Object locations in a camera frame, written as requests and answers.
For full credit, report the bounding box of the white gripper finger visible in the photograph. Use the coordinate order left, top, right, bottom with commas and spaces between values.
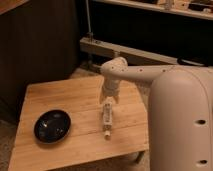
113, 95, 119, 104
99, 94, 105, 104

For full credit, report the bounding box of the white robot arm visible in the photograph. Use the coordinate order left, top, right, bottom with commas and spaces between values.
100, 57, 213, 171

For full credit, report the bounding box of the black ceramic bowl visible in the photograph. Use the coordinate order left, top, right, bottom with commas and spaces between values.
34, 110, 72, 144

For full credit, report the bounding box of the wooden table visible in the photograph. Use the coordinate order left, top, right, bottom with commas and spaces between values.
8, 76, 148, 171

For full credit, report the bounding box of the metal vertical pole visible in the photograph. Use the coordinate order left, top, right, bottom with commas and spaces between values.
85, 0, 93, 42

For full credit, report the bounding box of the upper wooden shelf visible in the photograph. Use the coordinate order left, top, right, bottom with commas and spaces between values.
92, 0, 213, 21

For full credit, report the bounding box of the metal shelf rail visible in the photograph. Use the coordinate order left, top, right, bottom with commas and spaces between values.
80, 37, 178, 65

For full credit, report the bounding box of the black handle on rail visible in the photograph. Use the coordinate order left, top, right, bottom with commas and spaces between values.
177, 58, 209, 67

